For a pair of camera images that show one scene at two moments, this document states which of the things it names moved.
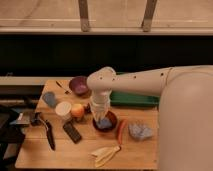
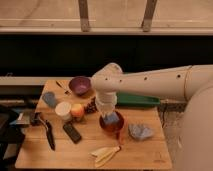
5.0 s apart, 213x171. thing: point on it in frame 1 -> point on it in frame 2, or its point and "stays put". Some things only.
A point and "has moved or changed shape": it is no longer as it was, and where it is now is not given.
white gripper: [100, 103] -> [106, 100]
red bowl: [112, 117] has moved or changed shape
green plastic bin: [123, 98] stays put
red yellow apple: [77, 111] stays put
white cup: [63, 109] stays put
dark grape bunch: [87, 108] stays put
